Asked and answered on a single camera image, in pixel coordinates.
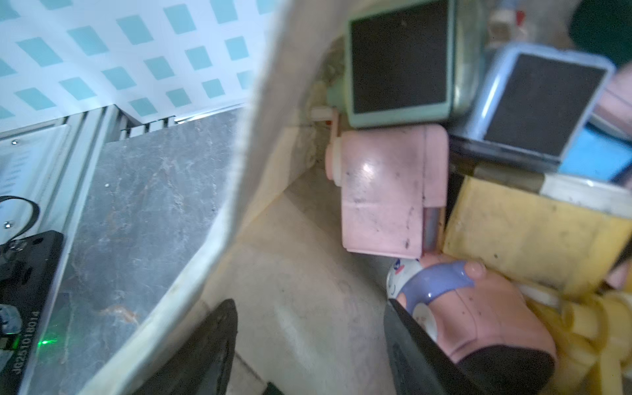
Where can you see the light blue square sharpener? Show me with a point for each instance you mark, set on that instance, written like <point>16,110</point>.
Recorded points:
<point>533,101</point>

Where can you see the beige canvas tote bag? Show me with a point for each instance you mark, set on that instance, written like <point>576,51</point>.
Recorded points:
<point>310,313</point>

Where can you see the pink boxy pencil sharpener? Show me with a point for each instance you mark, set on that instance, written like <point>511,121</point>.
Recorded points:
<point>394,186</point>

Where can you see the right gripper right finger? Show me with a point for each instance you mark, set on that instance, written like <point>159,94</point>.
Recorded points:
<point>418,365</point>

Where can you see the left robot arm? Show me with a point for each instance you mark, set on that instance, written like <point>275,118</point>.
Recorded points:
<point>28,268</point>

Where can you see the green square pencil sharpener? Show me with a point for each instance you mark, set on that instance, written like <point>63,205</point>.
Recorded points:
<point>411,62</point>

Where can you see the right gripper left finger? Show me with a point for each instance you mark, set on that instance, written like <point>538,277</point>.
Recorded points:
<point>203,364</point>

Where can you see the pink round character sharpener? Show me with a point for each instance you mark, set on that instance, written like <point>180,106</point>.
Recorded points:
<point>479,319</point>

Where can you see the dirty yellow pencil sharpener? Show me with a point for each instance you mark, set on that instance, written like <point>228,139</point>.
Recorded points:
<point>555,230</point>

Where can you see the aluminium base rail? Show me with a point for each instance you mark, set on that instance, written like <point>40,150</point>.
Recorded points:
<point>47,168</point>

